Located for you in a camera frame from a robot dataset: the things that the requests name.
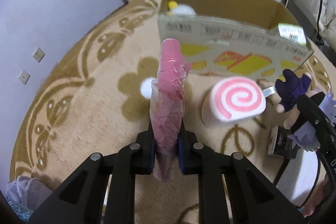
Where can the pink swirl lollipop plush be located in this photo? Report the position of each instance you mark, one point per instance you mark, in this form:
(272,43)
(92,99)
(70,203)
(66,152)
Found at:
(233,100)

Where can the pink tissue pack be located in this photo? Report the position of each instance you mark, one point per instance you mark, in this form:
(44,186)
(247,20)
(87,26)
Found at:
(167,106)

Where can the open cardboard box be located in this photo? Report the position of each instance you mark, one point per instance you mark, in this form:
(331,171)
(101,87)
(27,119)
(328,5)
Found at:
(234,37)

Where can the lower wall socket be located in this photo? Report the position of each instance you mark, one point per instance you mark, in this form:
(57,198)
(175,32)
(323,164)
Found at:
(24,77)

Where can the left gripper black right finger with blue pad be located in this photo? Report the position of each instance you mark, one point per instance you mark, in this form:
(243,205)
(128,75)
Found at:
(230,188)

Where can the black book on carpet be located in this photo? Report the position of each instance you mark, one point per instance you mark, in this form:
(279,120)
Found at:
(281,145)

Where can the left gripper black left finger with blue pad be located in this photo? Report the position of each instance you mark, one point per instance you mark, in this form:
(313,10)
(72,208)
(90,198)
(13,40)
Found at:
(102,188)

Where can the beige patterned carpet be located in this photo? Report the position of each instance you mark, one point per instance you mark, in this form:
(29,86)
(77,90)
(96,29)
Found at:
(92,102)

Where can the white fluffy chick plush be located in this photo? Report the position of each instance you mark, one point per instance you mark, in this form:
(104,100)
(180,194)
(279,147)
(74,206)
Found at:
(179,9)

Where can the upper wall socket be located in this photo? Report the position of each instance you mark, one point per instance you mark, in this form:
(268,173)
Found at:
(38,55)

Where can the wall socket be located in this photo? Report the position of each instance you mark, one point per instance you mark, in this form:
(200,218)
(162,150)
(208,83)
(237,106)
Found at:
(24,77)
(38,55)

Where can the green tissue pack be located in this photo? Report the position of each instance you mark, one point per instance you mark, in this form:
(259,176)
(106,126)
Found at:
(292,32)

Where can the purple anime doll plush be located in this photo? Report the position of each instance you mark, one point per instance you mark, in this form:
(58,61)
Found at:
(289,90)

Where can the person's right hand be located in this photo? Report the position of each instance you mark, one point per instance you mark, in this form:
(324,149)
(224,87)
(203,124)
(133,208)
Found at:
(315,199)

